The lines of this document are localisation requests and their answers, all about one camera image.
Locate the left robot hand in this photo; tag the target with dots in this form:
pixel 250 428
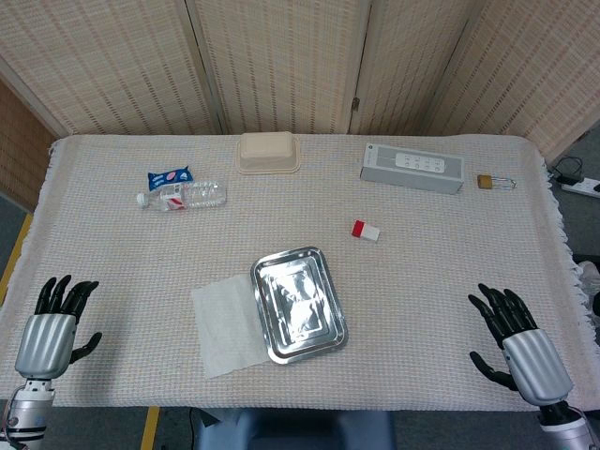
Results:
pixel 44 344

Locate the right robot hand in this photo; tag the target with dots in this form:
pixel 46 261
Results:
pixel 534 361

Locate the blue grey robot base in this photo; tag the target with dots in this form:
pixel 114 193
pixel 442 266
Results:
pixel 295 429

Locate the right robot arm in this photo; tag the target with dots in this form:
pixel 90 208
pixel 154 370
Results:
pixel 565 429

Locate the grey rectangular speaker box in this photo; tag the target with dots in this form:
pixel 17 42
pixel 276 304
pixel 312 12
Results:
pixel 412 168

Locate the stainless steel tray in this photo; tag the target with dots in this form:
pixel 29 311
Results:
pixel 298 304

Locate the white power strip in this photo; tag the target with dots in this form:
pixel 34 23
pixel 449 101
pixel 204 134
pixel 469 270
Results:
pixel 581 186

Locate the brass padlock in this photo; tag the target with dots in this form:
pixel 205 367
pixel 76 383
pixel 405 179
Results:
pixel 492 181

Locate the clear plastic water bottle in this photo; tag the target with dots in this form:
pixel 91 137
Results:
pixel 187 195

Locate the blue snack packet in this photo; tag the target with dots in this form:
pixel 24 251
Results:
pixel 169 177

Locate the red and white small box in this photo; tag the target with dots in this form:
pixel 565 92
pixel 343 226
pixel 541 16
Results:
pixel 365 230

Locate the beige woven tablecloth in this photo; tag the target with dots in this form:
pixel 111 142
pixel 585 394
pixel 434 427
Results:
pixel 300 225

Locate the beige lunch box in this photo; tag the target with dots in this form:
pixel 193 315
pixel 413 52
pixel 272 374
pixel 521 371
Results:
pixel 268 153

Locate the woven folding screen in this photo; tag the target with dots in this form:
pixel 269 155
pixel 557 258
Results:
pixel 290 65

